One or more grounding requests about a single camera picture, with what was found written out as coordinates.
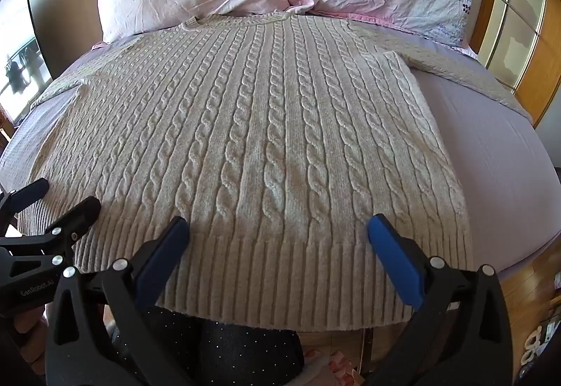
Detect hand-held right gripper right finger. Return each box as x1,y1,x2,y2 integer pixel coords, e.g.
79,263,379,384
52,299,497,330
367,214,514,386

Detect person's left hand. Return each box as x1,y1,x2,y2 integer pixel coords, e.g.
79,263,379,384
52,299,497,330
13,304,47,354

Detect black framed screen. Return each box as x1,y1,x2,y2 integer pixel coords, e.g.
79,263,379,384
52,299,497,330
0,0,50,126

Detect white patterned object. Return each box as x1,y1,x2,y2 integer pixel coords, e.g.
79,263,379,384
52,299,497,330
521,324,554,374

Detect beige cable-knit sweater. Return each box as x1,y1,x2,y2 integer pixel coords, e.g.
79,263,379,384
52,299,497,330
18,10,534,332

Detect lavender bed sheet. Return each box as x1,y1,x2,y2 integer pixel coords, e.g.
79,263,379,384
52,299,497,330
0,40,561,282

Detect wooden headboard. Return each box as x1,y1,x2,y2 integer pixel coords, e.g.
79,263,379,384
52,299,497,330
471,0,561,127

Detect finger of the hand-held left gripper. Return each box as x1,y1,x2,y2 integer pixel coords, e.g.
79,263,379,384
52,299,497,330
0,196,102,265
0,178,50,223

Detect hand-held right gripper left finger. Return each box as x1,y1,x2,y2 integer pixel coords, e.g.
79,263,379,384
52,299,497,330
44,216,191,386

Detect person's dark dotted pants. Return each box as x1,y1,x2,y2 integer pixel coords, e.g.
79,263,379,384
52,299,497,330
103,306,305,386

